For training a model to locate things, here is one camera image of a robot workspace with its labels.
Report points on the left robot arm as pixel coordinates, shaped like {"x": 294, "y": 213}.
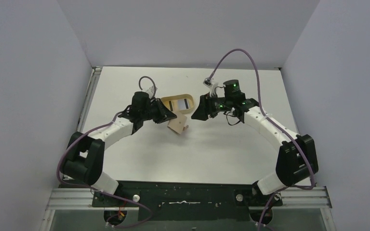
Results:
{"x": 84, "y": 157}

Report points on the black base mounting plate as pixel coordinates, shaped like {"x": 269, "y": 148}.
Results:
{"x": 172, "y": 201}

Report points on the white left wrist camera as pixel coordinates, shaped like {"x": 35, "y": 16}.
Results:
{"x": 151, "y": 92}

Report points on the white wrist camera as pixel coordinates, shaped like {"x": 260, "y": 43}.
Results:
{"x": 212, "y": 85}
{"x": 151, "y": 92}

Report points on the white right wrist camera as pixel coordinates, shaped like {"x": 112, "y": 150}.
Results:
{"x": 212, "y": 85}

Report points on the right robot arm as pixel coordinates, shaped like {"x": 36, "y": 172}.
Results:
{"x": 296, "y": 160}

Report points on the beige oval plastic tray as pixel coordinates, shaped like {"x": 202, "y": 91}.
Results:
{"x": 174, "y": 98}

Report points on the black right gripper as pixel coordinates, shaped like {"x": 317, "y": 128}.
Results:
{"x": 208, "y": 106}

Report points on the yellow card with black stripe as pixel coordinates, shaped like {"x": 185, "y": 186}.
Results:
{"x": 171, "y": 106}

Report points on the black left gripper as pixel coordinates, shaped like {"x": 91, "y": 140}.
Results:
{"x": 164, "y": 114}

